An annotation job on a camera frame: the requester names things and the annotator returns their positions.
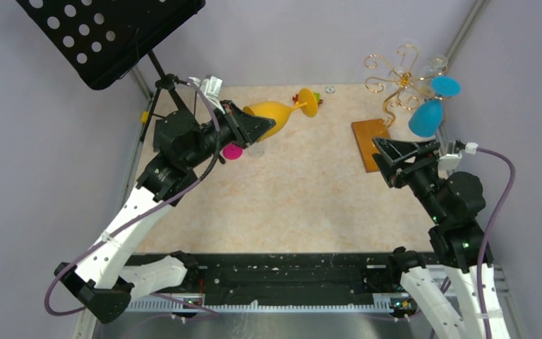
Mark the colourful toy train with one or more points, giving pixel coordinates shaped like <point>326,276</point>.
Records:
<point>295,98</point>

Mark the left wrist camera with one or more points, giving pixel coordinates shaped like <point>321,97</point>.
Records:
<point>211,86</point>

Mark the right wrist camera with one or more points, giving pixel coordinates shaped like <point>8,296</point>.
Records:
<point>451,158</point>

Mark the gold wine glass rack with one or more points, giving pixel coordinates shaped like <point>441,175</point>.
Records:
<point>407,92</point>

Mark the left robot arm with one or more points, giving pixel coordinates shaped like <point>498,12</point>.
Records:
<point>102,281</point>

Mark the yellow wine glass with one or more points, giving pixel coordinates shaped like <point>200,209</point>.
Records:
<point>281,112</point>

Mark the blue wine glass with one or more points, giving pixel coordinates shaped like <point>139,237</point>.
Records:
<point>428,117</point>

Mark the black perforated music stand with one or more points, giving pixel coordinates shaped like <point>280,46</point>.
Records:
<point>103,40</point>

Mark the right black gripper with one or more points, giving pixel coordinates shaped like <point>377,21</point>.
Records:
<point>392,151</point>

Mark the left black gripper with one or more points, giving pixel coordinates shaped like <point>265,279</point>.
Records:
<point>246,128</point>

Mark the pink wine glass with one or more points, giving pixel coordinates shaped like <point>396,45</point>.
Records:
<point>232,152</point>

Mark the aluminium frame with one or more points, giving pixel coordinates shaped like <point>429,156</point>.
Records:
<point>147,314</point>

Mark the clear wine glass front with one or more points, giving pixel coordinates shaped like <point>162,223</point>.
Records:
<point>256,150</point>

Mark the clear wine glass right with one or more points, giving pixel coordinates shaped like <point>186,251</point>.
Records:
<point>435,66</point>

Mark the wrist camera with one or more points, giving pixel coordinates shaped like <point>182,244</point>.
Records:
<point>451,158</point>
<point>211,86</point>

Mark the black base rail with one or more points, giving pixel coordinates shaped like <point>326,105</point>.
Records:
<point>281,280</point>

